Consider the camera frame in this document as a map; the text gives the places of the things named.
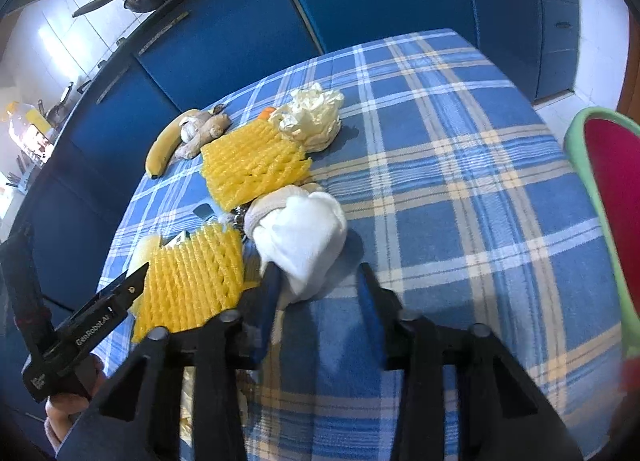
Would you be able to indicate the yellow oil bottle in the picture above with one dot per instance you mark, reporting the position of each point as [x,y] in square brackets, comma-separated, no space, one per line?
[20,128]

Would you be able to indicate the orange cloth carrot toy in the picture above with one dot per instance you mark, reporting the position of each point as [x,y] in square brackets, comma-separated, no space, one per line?
[266,113]

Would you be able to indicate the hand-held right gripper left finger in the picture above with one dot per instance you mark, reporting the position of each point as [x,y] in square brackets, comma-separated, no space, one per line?
[266,308]

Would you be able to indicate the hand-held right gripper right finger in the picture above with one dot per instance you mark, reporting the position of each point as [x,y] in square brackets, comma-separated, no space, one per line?
[371,311]

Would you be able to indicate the person's left hand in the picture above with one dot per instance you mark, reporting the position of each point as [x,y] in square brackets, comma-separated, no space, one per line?
[62,416]

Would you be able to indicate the garlic bulb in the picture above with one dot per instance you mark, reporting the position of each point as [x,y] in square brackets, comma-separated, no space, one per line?
[189,130]

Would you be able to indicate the ginger root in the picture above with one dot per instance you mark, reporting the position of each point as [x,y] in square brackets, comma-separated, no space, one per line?
[214,128]

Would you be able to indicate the large yellow foam fruit net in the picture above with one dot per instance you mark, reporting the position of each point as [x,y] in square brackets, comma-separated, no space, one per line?
[255,163]

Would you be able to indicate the blue plaid tablecloth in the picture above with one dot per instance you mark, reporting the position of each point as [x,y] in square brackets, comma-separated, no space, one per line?
[450,216]

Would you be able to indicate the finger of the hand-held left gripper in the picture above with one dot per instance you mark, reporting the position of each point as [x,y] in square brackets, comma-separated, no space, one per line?
[127,288]

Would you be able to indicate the yellow banana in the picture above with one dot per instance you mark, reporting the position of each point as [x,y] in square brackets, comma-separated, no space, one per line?
[162,146]

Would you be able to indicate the white cloth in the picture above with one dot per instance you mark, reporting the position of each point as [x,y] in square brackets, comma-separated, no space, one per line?
[305,236]
[315,116]

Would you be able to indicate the small yellow foam fruit net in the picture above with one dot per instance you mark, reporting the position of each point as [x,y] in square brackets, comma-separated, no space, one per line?
[192,286]

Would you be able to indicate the dark speckled wrapper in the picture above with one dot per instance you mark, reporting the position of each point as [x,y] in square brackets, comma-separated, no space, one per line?
[240,218]

